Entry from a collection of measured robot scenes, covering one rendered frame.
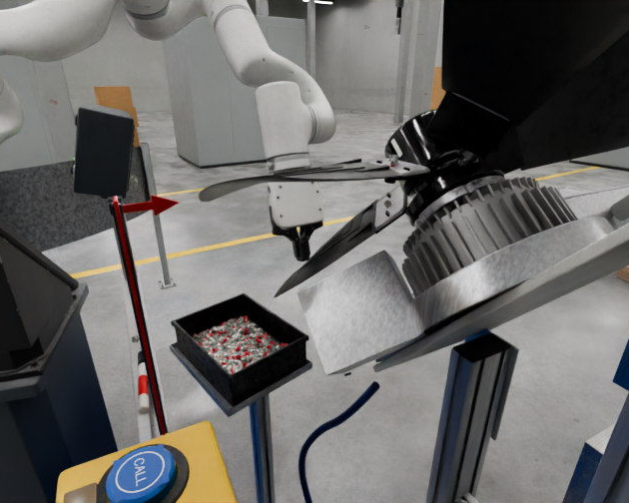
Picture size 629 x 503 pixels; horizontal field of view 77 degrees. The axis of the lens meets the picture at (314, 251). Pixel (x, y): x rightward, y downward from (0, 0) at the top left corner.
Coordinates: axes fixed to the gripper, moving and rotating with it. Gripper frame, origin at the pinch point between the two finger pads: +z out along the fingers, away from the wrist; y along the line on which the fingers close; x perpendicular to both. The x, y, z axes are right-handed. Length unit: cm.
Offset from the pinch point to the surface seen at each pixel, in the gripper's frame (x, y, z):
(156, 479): -47, -31, 5
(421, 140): -27.1, 9.4, -16.0
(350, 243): -15.0, 2.8, -1.9
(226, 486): -48, -28, 6
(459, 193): -33.6, 9.0, -8.2
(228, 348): 0.6, -17.6, 15.4
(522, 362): 58, 134, 88
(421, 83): 422, 419, -153
